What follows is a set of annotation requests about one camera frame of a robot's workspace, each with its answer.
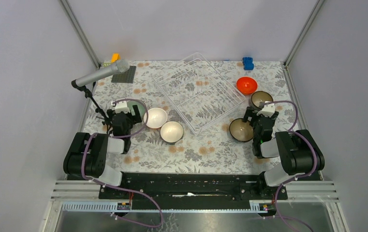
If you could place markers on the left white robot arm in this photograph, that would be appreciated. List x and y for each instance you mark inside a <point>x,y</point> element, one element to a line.
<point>86,157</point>

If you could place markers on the grey lego baseplate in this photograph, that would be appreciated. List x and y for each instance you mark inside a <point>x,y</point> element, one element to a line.
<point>126,77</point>

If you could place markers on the orange bowl white inside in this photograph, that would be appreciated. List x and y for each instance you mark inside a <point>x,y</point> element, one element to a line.
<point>155,118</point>

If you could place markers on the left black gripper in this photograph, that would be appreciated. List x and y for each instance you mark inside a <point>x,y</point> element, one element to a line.
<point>137,118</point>

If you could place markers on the black bowl patterned rim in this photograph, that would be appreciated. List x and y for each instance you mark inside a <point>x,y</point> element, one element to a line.
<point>259,97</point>

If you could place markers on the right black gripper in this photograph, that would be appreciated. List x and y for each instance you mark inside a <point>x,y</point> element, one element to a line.
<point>248,113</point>

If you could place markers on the dark blue floral bowl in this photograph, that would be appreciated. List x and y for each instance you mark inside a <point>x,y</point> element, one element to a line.
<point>240,130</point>

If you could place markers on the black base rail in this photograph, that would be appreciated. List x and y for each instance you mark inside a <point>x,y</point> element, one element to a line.
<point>193,191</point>

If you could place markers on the yellow toy brick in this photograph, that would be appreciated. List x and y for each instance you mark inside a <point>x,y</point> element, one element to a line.
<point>115,57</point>

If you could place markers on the white wire dish rack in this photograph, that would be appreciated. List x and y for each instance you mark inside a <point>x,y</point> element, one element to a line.
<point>199,93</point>

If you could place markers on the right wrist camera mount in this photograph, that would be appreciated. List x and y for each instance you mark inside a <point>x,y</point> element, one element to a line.
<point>268,110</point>

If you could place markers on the blue toy brick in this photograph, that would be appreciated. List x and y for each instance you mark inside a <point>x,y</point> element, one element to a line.
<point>248,64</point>

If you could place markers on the celadon green ceramic bowl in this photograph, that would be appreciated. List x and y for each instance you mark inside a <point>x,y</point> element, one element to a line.
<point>142,112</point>

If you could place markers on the teal square ceramic cup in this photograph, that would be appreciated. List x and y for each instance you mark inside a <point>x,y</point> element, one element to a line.
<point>171,132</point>

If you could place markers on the silver microphone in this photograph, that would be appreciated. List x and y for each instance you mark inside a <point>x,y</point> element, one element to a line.
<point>118,67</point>

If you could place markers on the floral table mat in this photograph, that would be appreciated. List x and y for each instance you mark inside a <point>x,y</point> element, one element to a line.
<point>212,151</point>

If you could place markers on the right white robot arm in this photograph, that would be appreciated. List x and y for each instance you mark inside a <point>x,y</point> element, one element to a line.
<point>299,154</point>

